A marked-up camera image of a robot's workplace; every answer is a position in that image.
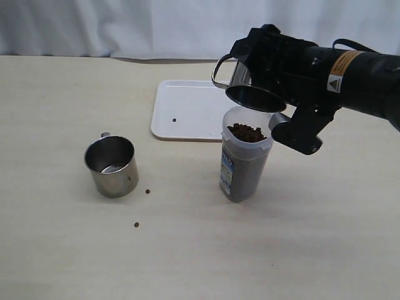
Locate translucent plastic container with label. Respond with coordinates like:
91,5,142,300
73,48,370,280
219,106,273,203

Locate steel mug with pellets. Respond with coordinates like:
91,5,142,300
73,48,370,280
211,54,286,113

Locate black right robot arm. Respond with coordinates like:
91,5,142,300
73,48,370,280
226,24,399,129

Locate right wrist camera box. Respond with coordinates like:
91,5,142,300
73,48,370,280
268,105,337,155

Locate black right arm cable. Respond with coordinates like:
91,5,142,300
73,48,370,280
331,38,381,54

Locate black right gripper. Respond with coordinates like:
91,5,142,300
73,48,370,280
230,24,339,110

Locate white plastic tray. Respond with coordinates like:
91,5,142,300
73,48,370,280
150,80,235,142

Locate white curtain backdrop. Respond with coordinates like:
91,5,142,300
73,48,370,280
1,1,399,59

